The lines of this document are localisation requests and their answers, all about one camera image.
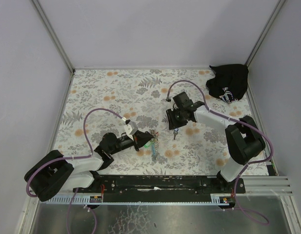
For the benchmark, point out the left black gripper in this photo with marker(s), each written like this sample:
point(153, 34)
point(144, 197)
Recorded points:
point(136, 142)

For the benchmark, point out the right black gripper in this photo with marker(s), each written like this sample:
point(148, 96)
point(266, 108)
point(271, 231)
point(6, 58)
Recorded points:
point(173, 119)

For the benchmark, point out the blue keyring handle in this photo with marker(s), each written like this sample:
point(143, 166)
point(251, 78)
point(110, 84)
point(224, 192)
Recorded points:
point(153, 147)

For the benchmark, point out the blue key tag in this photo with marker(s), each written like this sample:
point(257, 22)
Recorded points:
point(175, 132)

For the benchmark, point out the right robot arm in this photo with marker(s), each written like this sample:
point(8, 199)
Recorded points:
point(243, 141)

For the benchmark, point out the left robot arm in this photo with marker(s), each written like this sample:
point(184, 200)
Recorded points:
point(56, 172)

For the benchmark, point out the floral table mat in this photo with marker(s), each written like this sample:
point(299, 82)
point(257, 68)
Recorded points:
point(99, 98)

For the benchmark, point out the black cloth bag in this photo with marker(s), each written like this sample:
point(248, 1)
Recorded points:
point(229, 83)

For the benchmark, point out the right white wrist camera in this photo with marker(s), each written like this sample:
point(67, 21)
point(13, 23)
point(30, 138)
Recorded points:
point(171, 102)

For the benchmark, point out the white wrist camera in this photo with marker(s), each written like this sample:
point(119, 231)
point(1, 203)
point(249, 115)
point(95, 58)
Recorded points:
point(171, 102)
point(130, 127)

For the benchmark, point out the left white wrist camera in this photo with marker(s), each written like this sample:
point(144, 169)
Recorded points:
point(130, 127)

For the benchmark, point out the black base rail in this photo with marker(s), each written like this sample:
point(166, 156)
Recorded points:
point(160, 188)

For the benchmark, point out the white cable duct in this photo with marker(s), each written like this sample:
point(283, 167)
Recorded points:
point(98, 200)

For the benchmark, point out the right aluminium frame post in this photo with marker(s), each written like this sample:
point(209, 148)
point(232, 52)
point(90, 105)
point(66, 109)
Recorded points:
point(276, 11)

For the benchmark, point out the aluminium frame post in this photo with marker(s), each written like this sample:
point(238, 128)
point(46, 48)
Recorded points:
point(276, 11)
point(52, 34)

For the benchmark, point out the left aluminium frame post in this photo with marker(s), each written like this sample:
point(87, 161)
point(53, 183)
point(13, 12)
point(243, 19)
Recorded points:
point(52, 34)

